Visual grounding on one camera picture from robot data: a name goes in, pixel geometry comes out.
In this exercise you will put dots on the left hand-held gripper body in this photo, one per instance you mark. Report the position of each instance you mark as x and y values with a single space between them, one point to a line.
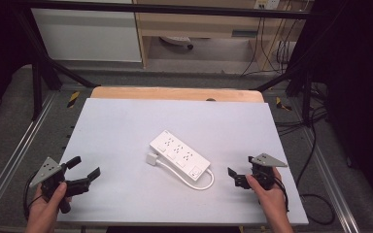
47 171

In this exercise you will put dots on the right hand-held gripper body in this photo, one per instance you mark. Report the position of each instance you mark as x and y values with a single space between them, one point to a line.
263 171

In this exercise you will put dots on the person's right hand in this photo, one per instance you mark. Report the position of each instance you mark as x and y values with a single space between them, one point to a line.
269 197

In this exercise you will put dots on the person's left hand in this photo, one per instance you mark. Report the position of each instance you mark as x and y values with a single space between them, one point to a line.
45 207

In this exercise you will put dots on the white plug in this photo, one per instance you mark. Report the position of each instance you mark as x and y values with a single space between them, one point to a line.
152 159

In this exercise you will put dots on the yellow black tape marker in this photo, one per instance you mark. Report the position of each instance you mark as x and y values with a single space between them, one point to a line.
73 99
283 104

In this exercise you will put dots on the black metal stand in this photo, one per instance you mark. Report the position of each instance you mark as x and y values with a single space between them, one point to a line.
307 93
37 87

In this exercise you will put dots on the light wooden board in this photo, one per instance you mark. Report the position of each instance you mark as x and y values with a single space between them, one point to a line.
175 93

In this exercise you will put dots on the white cabinet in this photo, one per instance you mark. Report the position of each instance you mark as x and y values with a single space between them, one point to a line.
85 34

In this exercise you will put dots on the black curtain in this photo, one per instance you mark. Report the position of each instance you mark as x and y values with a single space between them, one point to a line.
359 81
0 48

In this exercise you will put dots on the white power strip under desk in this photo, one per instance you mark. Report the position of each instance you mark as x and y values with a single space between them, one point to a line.
176 40

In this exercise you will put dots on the light wooden desk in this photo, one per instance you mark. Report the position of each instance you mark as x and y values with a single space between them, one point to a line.
200 24

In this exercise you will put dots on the aluminium floor rail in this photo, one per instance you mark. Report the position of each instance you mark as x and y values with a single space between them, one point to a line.
332 184
14 155

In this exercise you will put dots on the white wall socket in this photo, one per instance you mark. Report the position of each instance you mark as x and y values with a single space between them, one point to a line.
267 4

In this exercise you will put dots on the black metal frame bar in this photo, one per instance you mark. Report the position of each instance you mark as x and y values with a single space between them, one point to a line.
175 9

